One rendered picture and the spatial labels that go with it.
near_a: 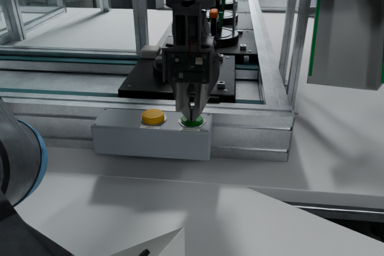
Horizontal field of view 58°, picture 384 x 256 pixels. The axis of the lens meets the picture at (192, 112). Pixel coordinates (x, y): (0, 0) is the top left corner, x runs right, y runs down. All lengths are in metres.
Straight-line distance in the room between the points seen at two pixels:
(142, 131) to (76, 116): 0.17
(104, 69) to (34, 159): 0.52
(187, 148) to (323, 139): 0.33
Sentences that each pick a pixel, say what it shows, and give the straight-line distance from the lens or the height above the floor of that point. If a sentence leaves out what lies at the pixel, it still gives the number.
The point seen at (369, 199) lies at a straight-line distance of 0.69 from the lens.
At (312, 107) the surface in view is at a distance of 0.93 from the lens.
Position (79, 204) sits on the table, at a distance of 0.62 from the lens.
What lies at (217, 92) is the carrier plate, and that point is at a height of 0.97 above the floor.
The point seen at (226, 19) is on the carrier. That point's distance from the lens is 1.21.
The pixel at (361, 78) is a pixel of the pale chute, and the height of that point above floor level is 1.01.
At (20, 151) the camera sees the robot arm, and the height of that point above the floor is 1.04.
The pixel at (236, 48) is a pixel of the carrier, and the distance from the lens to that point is 0.97.
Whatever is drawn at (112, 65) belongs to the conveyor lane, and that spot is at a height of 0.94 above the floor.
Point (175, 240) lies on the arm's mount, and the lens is 0.26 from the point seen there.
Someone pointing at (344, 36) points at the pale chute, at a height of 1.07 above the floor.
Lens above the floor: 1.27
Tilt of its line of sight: 28 degrees down
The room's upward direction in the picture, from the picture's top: straight up
